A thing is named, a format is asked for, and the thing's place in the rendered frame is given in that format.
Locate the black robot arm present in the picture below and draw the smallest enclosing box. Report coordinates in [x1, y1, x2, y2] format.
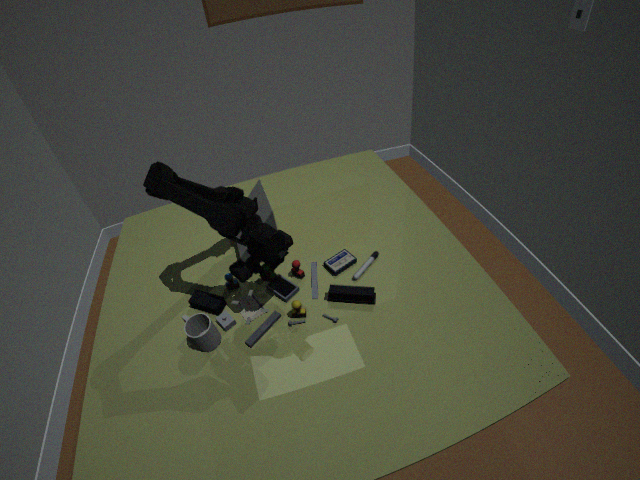
[143, 162, 288, 270]

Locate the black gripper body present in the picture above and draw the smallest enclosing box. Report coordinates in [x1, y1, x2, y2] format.
[229, 230, 293, 283]

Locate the grey mug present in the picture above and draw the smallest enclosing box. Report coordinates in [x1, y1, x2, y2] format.
[182, 313, 222, 352]

